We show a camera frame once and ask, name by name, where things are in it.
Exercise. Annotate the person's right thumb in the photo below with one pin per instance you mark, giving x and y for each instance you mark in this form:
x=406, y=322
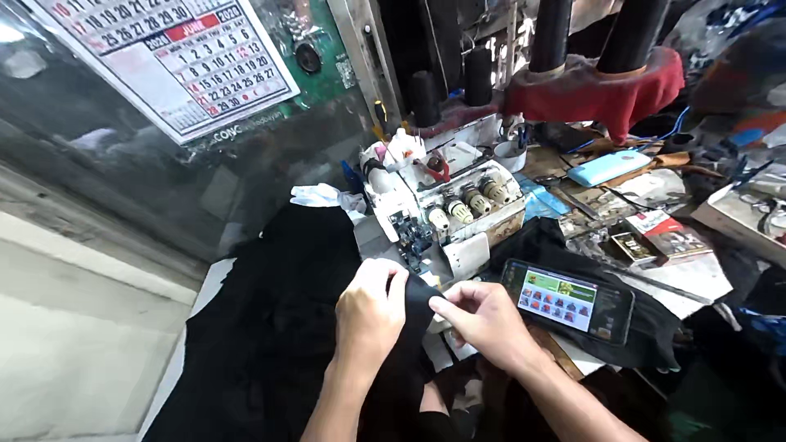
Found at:
x=451, y=312

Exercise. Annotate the person's legs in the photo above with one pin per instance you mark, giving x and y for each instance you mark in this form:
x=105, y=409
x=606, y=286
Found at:
x=433, y=399

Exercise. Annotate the white overlock sewing machine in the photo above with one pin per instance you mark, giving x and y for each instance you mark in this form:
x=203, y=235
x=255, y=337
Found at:
x=466, y=215

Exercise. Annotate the red white cardboard box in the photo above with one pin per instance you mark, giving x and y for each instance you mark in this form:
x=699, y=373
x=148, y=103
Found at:
x=672, y=236

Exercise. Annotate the person's left forearm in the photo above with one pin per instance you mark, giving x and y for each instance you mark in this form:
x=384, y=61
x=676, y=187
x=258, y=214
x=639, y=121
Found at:
x=341, y=399

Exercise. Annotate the black cloth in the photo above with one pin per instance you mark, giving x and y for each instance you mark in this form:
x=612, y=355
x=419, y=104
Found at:
x=651, y=331

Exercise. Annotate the wooden post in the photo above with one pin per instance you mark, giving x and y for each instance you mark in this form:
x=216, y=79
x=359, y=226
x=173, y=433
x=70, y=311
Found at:
x=367, y=55

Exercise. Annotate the white plastic bag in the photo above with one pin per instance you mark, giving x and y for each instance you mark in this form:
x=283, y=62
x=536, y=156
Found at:
x=316, y=196

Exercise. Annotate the green poster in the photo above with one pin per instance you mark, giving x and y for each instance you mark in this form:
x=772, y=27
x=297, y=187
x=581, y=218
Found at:
x=325, y=67

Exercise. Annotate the person's left fingers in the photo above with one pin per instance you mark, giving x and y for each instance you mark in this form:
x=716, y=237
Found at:
x=376, y=270

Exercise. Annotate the black fabric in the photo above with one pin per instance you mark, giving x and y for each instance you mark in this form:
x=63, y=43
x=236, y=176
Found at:
x=276, y=325

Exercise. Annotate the small black thread cone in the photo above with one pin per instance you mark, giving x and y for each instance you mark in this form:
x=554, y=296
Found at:
x=478, y=77
x=425, y=98

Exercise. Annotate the yellow black screwdriver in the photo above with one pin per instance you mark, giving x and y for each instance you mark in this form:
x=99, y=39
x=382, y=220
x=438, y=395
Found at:
x=381, y=114

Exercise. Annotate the cardboard tray with tools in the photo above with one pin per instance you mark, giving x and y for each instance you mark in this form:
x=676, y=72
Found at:
x=734, y=212

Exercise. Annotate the blue plastic packet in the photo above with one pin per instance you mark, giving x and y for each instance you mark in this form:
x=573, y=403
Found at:
x=539, y=199

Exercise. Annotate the white paper sheet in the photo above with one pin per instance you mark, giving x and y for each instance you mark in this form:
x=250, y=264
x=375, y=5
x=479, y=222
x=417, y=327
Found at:
x=697, y=279

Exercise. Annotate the white cup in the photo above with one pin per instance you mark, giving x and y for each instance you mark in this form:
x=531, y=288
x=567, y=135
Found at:
x=510, y=158

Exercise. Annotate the light blue case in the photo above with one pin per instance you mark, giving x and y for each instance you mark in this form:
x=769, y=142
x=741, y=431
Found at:
x=609, y=168

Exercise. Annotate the paper wall calendar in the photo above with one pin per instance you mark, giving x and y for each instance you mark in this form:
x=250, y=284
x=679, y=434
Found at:
x=202, y=67

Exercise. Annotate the large black thread cone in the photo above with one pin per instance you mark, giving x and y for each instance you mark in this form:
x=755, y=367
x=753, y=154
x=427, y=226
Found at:
x=632, y=37
x=549, y=37

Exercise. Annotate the small open matchbox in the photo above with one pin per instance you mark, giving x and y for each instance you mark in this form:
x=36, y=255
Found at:
x=633, y=247

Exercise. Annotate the black smartphone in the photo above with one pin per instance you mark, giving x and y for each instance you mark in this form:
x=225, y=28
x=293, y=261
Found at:
x=565, y=302

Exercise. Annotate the person's left thumb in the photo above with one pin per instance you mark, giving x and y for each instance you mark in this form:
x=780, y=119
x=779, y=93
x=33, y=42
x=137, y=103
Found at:
x=398, y=291

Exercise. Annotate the white plastic bottle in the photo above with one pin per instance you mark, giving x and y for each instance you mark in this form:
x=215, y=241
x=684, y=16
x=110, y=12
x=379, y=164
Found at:
x=402, y=147

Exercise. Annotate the person's left hand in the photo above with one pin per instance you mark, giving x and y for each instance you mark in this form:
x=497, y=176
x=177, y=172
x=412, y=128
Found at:
x=369, y=313

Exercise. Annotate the red cloth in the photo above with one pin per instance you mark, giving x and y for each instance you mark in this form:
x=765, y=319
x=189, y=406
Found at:
x=589, y=92

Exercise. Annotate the person's right hand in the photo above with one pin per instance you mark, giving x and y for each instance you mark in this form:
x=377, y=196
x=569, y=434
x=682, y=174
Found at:
x=496, y=325

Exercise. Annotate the person's right forearm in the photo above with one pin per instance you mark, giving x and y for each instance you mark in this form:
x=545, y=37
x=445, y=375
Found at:
x=568, y=399

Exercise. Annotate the person's right fingers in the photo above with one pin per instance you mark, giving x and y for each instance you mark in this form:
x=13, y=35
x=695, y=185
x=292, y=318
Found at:
x=472, y=289

